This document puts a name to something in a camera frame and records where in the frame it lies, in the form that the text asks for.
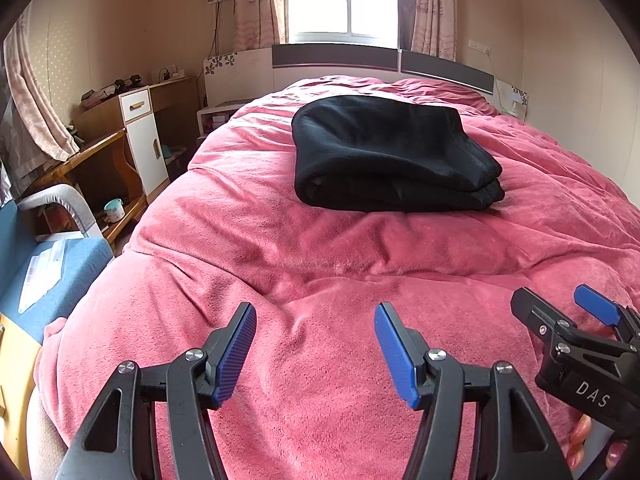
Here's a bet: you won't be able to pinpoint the wooden desk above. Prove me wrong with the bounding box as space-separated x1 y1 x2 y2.
72 76 202 196

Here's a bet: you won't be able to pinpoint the white floral headboard panel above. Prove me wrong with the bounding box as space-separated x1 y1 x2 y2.
202 49 275 107

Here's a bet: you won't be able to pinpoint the blue sofa with grey armrest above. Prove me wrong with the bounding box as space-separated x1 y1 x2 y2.
0 183 117 343

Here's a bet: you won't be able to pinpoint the dark grey headboard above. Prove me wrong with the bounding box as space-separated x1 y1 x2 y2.
272 43 496 96

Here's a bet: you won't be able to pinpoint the white cabinet with drawer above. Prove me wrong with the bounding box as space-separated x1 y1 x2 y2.
118 87 171 199

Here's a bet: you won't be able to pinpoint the person's right hand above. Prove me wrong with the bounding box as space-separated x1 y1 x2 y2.
567 413 629 472

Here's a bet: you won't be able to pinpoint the clear plastic bag with paper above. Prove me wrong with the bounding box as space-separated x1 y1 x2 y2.
17 239 69 314

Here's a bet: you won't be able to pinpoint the white nightstand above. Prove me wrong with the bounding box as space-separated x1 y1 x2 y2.
196 100 252 139

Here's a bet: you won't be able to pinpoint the small white floral panel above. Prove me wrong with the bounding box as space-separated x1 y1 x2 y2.
494 79 529 122

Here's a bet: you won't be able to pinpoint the black pants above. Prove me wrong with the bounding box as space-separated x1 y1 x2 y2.
291 94 505 213

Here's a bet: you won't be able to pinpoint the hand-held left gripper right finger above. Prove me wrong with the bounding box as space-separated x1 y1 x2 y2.
373 302 574 480

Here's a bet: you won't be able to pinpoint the black wall cable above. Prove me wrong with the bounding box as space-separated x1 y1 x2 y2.
212 0 230 57

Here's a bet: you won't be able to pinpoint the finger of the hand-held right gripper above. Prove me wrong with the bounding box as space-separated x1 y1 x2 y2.
510 287 587 357
573 283 640 347

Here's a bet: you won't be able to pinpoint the grey hanging cloth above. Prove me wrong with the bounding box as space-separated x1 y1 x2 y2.
0 95 38 198

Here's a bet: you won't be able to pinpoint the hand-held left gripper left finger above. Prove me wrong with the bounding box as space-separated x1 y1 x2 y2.
55 301 258 480

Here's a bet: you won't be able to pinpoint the pink fleece blanket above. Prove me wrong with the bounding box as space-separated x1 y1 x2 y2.
35 75 640 480

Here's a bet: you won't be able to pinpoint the pink patterned curtain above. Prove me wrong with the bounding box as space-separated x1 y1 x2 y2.
397 0 458 62
232 0 291 55
4 12 82 162

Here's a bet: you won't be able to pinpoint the yellow cushion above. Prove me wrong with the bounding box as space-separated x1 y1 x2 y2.
0 311 43 463

